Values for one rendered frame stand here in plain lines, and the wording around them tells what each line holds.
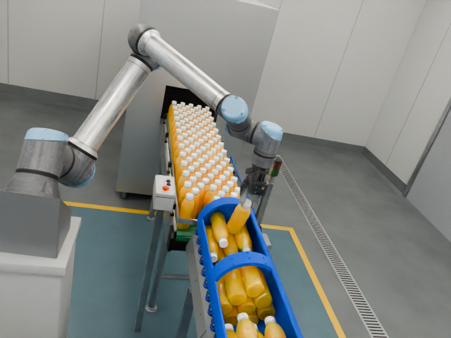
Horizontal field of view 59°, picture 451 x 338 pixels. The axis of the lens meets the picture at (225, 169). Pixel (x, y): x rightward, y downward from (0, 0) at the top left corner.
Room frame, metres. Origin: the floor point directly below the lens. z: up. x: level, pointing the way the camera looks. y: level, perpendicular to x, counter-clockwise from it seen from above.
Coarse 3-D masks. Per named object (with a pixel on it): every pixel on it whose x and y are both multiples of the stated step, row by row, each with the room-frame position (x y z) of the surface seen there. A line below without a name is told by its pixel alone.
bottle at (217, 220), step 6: (216, 216) 1.59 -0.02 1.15; (222, 216) 1.61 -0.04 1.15; (216, 222) 1.55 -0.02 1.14; (222, 222) 1.55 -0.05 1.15; (216, 228) 1.51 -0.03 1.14; (222, 228) 1.50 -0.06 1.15; (216, 234) 1.48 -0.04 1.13; (222, 234) 1.47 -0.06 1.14; (228, 234) 1.49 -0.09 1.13; (216, 240) 1.47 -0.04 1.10
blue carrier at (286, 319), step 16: (208, 208) 1.59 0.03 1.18; (224, 208) 1.64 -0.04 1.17; (208, 224) 1.63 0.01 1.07; (256, 224) 1.53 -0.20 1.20; (256, 240) 1.58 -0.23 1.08; (208, 256) 1.31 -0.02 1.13; (240, 256) 1.23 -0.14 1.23; (256, 256) 1.25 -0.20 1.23; (208, 272) 1.24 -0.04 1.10; (224, 272) 1.18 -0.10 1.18; (272, 272) 1.21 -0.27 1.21; (208, 288) 1.20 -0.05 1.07; (272, 288) 1.29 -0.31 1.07; (288, 304) 1.07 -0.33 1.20; (288, 320) 1.11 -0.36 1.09; (224, 336) 0.93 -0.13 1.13; (288, 336) 1.07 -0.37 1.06
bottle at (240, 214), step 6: (234, 210) 1.50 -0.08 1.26; (240, 210) 1.47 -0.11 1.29; (246, 210) 1.47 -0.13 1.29; (234, 216) 1.48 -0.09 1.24; (240, 216) 1.47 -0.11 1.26; (246, 216) 1.47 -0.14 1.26; (228, 222) 1.53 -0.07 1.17; (234, 222) 1.49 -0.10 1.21; (240, 222) 1.48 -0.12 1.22; (228, 228) 1.52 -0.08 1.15; (234, 228) 1.50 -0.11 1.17; (240, 228) 1.50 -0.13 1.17
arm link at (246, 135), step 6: (252, 120) 1.49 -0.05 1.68; (228, 126) 1.47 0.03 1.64; (252, 126) 1.45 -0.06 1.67; (228, 132) 1.47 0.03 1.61; (234, 132) 1.43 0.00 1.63; (240, 132) 1.42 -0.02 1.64; (246, 132) 1.44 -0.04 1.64; (252, 132) 1.44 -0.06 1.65; (240, 138) 1.46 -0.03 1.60; (246, 138) 1.44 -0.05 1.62
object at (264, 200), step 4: (268, 184) 2.17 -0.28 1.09; (272, 184) 2.18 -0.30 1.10; (268, 188) 2.18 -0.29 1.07; (268, 192) 2.18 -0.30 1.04; (264, 196) 2.17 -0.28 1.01; (268, 196) 2.18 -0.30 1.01; (260, 200) 2.20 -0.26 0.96; (264, 200) 2.17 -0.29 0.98; (260, 204) 2.18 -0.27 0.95; (264, 204) 2.18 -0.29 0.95; (260, 208) 2.17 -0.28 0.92; (264, 208) 2.18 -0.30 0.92; (256, 212) 2.20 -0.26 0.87; (260, 212) 2.17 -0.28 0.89; (256, 216) 2.18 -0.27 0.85; (260, 216) 2.18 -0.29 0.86; (256, 220) 2.17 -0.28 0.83; (260, 220) 2.18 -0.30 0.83
